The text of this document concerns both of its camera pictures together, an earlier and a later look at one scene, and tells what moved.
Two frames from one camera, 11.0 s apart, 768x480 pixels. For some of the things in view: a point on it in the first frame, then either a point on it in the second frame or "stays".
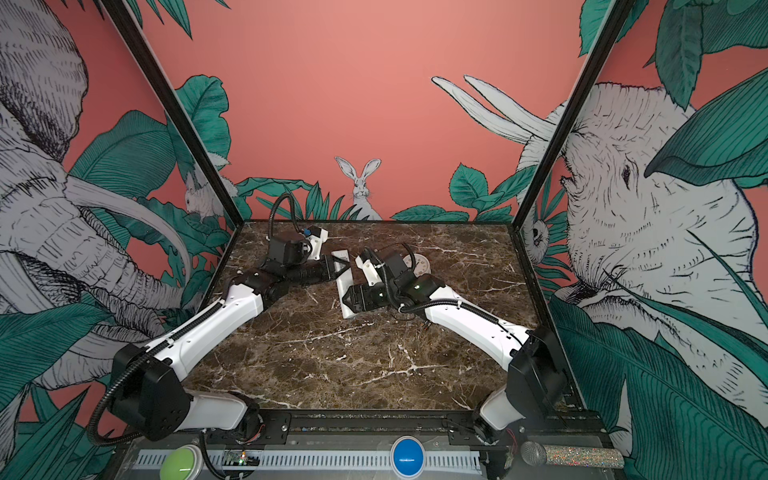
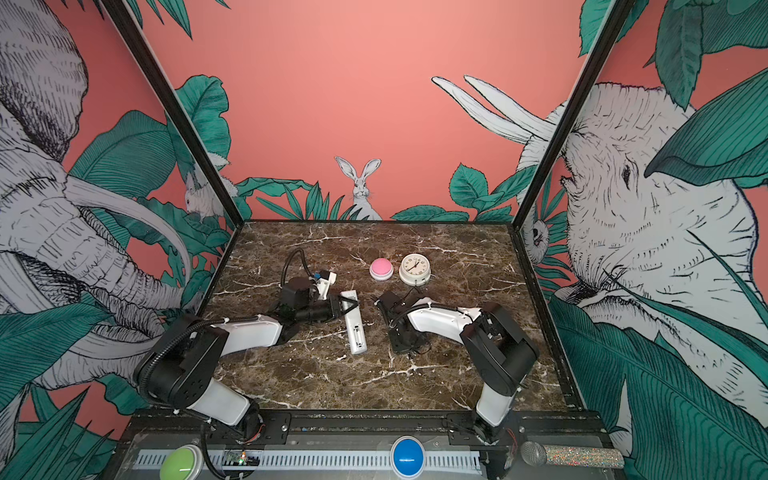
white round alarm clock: [421, 264] stays
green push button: [183, 463] stays
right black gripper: [361, 291] → [400, 349]
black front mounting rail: [379, 428] stays
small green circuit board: [239, 458] stays
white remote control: [344, 283] → [354, 324]
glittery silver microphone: [535, 454] stays
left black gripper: [327, 264] → [333, 306]
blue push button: [408, 457] stays
